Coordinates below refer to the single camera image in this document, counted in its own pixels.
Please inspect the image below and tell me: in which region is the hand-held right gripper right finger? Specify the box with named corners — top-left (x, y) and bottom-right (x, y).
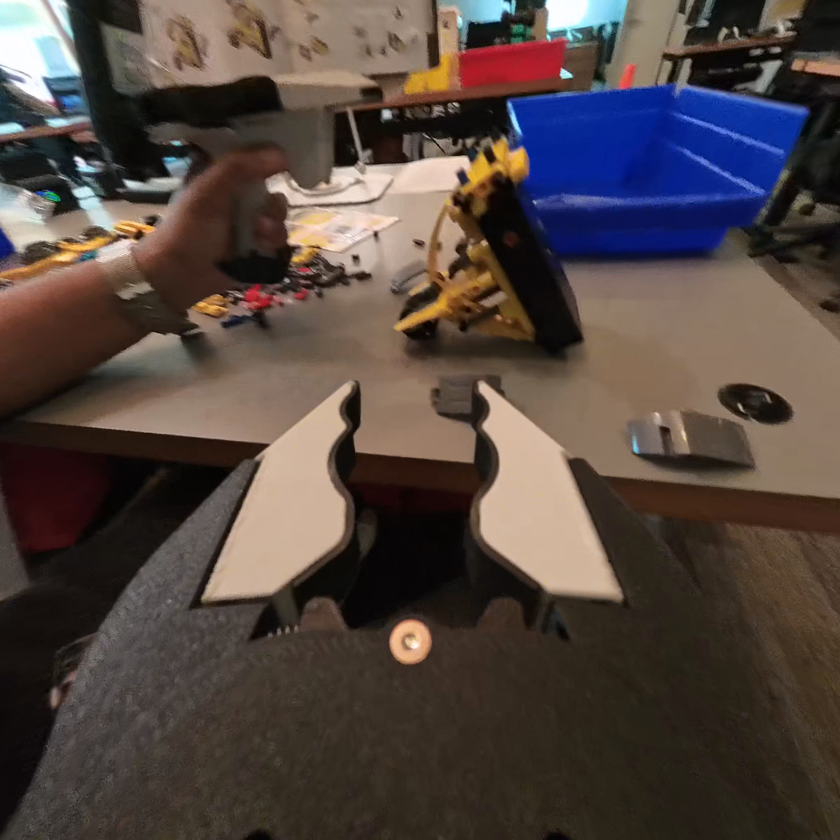
top-left (470, 379), bottom-right (626, 605)

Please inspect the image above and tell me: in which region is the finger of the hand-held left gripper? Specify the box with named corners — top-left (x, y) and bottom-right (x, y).
top-left (274, 70), bottom-right (383, 191)

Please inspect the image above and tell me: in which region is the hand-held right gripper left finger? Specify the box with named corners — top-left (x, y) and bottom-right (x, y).
top-left (199, 381), bottom-right (362, 606)

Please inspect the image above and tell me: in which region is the yellow brick model vehicle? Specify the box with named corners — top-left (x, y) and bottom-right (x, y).
top-left (392, 136), bottom-right (585, 357)

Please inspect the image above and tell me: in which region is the person's left forearm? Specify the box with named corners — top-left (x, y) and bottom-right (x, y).
top-left (0, 261), bottom-right (158, 421)

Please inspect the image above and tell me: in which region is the person's left hand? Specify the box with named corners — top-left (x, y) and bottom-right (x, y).
top-left (134, 147), bottom-right (291, 311)

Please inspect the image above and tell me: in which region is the building instruction booklet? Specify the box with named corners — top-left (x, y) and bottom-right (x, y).
top-left (101, 0), bottom-right (439, 93)

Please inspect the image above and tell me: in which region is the yellow brick object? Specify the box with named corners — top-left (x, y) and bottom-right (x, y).
top-left (403, 52), bottom-right (462, 95)

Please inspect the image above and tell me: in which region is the yellow and grey sticker sheet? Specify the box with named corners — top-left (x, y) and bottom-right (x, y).
top-left (286, 206), bottom-right (400, 254)

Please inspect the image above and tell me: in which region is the white printed paper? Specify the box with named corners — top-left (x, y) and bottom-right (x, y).
top-left (389, 157), bottom-right (475, 196)

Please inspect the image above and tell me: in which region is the grey curved panel with slot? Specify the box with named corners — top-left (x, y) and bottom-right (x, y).
top-left (626, 409), bottom-right (757, 469)

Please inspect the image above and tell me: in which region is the black device with green light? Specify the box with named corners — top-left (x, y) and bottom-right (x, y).
top-left (29, 184), bottom-right (81, 217)

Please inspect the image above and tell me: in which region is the red plastic bin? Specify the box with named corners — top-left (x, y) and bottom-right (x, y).
top-left (457, 38), bottom-right (569, 91)

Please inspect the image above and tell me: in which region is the silver wristwatch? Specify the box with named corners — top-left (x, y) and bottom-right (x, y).
top-left (96, 241), bottom-right (202, 340)

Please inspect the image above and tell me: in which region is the pile of building brick pieces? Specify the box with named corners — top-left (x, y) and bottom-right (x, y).
top-left (0, 213), bottom-right (373, 330)

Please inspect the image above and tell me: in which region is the red object under table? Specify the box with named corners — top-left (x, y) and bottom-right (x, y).
top-left (0, 446), bottom-right (111, 553)

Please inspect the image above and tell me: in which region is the black table cable grommet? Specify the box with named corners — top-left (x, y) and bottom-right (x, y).
top-left (717, 383), bottom-right (794, 424)

